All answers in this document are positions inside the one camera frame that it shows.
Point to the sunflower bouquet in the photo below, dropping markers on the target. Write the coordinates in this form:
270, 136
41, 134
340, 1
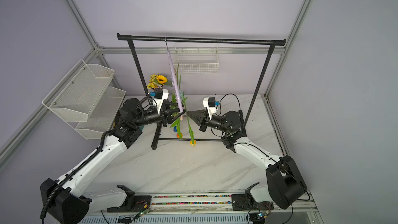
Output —
157, 81

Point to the white mesh shelf basket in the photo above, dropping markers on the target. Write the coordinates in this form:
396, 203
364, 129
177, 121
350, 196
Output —
86, 100

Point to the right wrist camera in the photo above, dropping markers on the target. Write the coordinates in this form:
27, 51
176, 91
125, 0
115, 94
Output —
211, 105

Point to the white wire wall basket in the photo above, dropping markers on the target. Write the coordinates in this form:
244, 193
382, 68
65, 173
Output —
196, 61

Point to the purple clip hanger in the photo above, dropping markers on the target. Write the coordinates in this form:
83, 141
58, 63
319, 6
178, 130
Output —
174, 77

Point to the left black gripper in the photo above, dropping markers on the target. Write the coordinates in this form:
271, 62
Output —
167, 117

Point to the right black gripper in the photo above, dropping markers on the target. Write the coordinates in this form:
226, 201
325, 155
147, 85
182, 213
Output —
202, 118

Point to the white tulip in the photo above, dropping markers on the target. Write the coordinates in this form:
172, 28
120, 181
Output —
178, 78

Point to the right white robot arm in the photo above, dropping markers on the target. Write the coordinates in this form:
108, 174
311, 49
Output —
285, 184

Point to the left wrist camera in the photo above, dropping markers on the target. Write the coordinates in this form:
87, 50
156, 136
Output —
158, 96

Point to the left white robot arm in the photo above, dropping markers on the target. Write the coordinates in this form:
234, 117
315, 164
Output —
66, 198

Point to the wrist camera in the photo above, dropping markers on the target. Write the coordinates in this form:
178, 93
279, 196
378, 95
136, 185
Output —
211, 105
158, 96

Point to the metal base rail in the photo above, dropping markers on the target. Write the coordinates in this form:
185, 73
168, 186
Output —
211, 208

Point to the black clothes rack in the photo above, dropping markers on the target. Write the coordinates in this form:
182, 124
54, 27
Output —
195, 103

